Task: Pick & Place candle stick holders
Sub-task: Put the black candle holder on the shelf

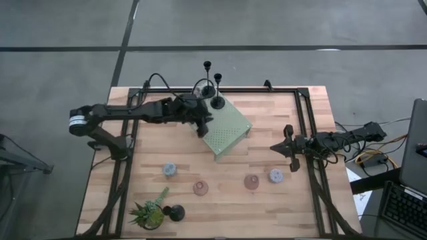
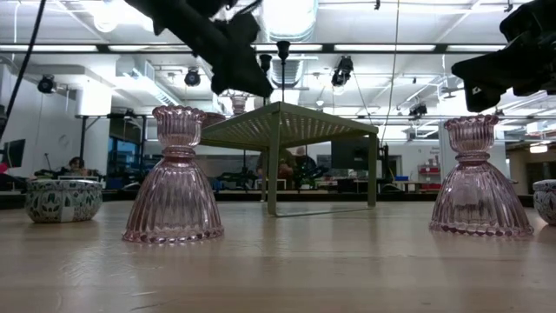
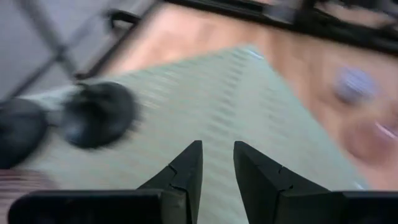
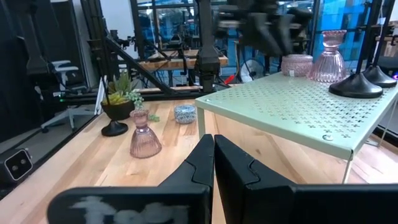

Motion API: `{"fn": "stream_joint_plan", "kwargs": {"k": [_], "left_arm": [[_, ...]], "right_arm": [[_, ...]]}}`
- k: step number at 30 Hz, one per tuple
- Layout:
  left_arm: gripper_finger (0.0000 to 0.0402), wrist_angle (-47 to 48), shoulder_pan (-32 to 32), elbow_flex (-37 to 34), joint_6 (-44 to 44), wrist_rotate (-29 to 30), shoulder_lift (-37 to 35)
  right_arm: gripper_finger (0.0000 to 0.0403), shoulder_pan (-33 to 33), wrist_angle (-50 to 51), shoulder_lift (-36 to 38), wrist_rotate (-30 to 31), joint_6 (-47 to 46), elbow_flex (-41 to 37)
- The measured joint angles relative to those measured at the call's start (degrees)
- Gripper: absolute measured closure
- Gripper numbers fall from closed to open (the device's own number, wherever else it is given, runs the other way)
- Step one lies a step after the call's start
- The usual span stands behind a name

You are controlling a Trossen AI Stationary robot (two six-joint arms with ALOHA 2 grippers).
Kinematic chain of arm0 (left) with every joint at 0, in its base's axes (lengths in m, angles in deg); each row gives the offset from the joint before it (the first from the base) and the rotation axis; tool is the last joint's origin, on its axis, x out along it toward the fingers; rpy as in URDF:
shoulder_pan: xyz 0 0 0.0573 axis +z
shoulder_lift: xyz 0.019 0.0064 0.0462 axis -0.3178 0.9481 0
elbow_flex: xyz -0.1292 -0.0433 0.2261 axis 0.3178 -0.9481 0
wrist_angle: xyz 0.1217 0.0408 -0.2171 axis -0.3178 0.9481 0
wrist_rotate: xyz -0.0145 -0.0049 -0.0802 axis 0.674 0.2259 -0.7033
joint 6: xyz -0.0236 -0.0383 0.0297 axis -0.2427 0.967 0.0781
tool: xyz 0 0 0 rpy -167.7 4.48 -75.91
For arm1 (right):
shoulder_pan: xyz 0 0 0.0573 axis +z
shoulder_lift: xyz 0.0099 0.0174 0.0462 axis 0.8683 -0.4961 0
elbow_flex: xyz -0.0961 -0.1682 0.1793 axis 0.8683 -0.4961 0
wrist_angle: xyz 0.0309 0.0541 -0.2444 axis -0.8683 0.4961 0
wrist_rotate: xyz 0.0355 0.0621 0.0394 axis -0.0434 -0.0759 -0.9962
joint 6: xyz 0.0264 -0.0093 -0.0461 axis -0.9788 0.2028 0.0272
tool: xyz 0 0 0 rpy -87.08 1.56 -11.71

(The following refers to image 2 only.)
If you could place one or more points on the dark background monitor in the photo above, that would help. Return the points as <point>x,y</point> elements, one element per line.
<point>347,154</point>

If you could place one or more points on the black table edge rail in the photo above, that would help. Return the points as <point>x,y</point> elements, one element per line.
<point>234,196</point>

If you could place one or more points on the black overhead frame beam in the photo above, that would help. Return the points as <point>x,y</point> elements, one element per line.
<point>441,48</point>

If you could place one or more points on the green floral white candle tin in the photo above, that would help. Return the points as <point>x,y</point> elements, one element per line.
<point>65,200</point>

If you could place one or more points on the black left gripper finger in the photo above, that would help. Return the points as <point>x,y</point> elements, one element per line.
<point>223,76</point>
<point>254,78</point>

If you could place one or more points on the black ceiling dome camera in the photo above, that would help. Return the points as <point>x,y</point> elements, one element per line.
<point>192,78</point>
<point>46,84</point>

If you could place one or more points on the blue patterned white candle tin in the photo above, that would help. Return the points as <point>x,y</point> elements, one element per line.
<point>546,202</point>

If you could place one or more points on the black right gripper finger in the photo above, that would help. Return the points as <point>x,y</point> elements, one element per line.
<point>491,67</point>
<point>484,95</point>

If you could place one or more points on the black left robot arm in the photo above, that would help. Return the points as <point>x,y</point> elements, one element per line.
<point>174,17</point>

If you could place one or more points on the person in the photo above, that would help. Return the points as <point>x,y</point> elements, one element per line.
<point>284,163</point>
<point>77,166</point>
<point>304,161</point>

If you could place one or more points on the black ceiling spotlight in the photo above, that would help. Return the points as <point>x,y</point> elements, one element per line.
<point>343,71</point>
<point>418,111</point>

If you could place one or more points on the green perforated metal shelf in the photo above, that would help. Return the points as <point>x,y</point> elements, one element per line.
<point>286,126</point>

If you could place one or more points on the pink ribbed glass candle holder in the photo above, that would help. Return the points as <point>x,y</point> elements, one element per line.
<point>174,195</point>
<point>239,104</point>
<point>478,195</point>

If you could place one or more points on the dark monitor with thin bezel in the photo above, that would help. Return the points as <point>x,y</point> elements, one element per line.
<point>15,153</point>

